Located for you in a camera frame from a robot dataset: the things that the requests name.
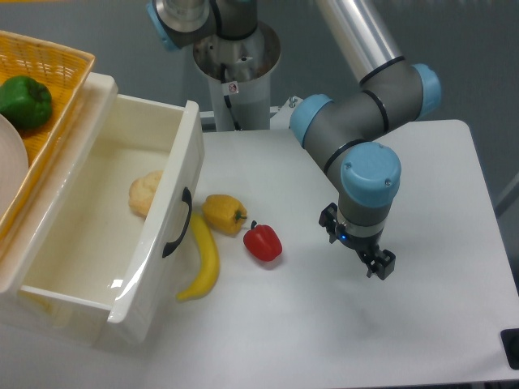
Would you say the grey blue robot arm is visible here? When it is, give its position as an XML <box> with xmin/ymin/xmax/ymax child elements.
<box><xmin>147</xmin><ymin>1</ymin><xmax>441</xmax><ymax>279</ymax></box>

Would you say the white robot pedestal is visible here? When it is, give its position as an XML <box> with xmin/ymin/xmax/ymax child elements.
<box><xmin>193</xmin><ymin>22</ymin><xmax>281</xmax><ymax>131</ymax></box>

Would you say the white drawer cabinet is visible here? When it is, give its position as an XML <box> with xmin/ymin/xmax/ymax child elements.
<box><xmin>1</xmin><ymin>73</ymin><xmax>204</xmax><ymax>344</ymax></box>

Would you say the white plate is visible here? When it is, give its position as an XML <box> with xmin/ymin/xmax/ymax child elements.
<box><xmin>0</xmin><ymin>116</ymin><xmax>29</xmax><ymax>216</ymax></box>

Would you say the green bell pepper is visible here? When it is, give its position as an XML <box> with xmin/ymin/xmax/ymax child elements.
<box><xmin>1</xmin><ymin>75</ymin><xmax>53</xmax><ymax>130</ymax></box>

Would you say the yellow banana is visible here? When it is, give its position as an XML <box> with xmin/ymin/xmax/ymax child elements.
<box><xmin>176</xmin><ymin>214</ymin><xmax>220</xmax><ymax>302</ymax></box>

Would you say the black top drawer handle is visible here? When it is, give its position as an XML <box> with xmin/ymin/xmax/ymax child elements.
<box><xmin>161</xmin><ymin>186</ymin><xmax>193</xmax><ymax>259</ymax></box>

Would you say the metal table bracket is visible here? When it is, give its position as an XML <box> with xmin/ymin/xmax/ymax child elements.
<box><xmin>270</xmin><ymin>96</ymin><xmax>302</xmax><ymax>130</ymax></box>

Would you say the yellow bell pepper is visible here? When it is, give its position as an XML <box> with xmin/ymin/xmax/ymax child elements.
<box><xmin>202</xmin><ymin>194</ymin><xmax>247</xmax><ymax>236</ymax></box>

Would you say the yellow woven basket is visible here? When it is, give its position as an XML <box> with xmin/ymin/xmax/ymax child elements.
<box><xmin>1</xmin><ymin>31</ymin><xmax>96</xmax><ymax>237</ymax></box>

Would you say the red bell pepper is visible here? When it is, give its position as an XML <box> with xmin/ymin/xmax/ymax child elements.
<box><xmin>243</xmin><ymin>220</ymin><xmax>283</xmax><ymax>262</ymax></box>

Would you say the black cable on pedestal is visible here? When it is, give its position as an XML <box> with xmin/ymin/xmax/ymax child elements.
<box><xmin>220</xmin><ymin>62</ymin><xmax>243</xmax><ymax>131</ymax></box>

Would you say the bread roll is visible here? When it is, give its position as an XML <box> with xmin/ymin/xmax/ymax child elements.
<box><xmin>128</xmin><ymin>170</ymin><xmax>163</xmax><ymax>217</ymax></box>

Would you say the white drawer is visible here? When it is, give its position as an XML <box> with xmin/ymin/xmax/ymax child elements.
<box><xmin>19</xmin><ymin>95</ymin><xmax>204</xmax><ymax>344</ymax></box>

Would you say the black object at table corner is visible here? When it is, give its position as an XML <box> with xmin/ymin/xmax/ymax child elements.
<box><xmin>500</xmin><ymin>328</ymin><xmax>519</xmax><ymax>370</ymax></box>

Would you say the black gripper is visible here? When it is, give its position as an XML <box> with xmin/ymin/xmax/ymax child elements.
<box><xmin>319</xmin><ymin>203</ymin><xmax>396</xmax><ymax>280</ymax></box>

